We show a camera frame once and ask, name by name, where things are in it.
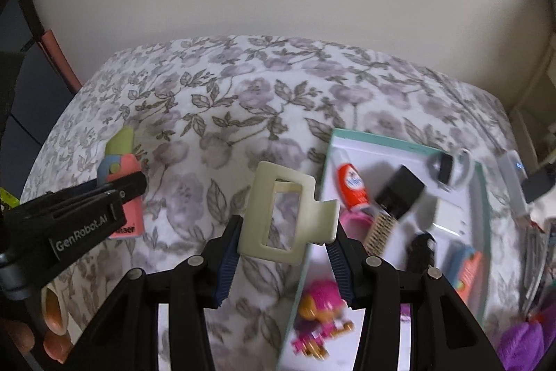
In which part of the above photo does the purple towel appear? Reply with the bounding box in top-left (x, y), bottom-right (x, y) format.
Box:
top-left (497, 319), bottom-right (546, 371)

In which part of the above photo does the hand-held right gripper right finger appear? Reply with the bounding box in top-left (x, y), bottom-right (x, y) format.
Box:
top-left (324, 223), bottom-right (507, 371)

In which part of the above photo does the black plug adapter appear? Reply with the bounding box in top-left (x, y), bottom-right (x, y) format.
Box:
top-left (374, 164), bottom-right (426, 221)

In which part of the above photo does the orange blue candy pack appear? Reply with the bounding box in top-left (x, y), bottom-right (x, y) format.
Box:
top-left (445, 245), bottom-right (483, 302)

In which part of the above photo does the teal cardboard tray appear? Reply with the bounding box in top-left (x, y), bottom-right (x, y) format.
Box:
top-left (276, 128), bottom-right (493, 371)

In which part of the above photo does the cream wooden rack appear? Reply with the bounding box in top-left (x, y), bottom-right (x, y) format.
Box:
top-left (506, 45), bottom-right (556, 167)

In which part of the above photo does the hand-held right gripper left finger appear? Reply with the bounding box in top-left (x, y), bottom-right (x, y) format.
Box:
top-left (76, 215), bottom-right (244, 371)

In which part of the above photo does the cream hair claw clip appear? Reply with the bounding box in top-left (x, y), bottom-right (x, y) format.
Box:
top-left (237, 161), bottom-right (340, 266)

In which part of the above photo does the pink toy figure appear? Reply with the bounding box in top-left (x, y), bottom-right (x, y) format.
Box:
top-left (291, 280), bottom-right (354, 361)

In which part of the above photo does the gold patterned lighter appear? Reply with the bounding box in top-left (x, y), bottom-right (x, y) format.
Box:
top-left (362, 210), bottom-right (400, 256)

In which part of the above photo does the dark blue cabinet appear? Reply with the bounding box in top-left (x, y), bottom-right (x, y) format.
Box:
top-left (0, 0), bottom-right (57, 198)

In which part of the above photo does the person's left hand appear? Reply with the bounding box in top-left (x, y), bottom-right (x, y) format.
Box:
top-left (0, 285), bottom-right (74, 363)

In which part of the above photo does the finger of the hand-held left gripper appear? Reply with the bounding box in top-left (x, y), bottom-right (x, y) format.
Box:
top-left (43, 171), bottom-right (149, 209)
top-left (0, 51), bottom-right (25, 146)

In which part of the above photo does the reddish wooden board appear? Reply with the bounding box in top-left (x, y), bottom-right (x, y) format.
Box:
top-left (37, 31), bottom-right (83, 90)

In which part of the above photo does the pink wrist band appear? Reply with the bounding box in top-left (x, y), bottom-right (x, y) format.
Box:
top-left (339, 210), bottom-right (376, 241)

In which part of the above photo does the floral printed blanket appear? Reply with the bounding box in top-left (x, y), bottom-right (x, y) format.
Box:
top-left (19, 34), bottom-right (522, 371)

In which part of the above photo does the white mini camera toy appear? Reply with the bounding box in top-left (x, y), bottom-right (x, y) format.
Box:
top-left (428, 148), bottom-right (473, 191)

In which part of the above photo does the red white tube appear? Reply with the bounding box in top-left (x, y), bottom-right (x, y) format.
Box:
top-left (332, 149), bottom-right (370, 213)

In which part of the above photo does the black car key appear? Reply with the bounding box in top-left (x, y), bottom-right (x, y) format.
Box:
top-left (406, 232), bottom-right (437, 272)

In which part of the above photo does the white plug charger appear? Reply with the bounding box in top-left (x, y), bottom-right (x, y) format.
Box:
top-left (434, 197), bottom-right (472, 239)

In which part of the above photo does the white power strip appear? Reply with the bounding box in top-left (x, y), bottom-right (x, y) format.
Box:
top-left (497, 149), bottom-right (533, 224)

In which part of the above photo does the pastel multicoloured eraser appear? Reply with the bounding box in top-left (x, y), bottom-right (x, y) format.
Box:
top-left (96, 127), bottom-right (145, 240)

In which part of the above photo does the black plugged charger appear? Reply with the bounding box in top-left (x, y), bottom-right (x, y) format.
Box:
top-left (521, 167), bottom-right (556, 204)

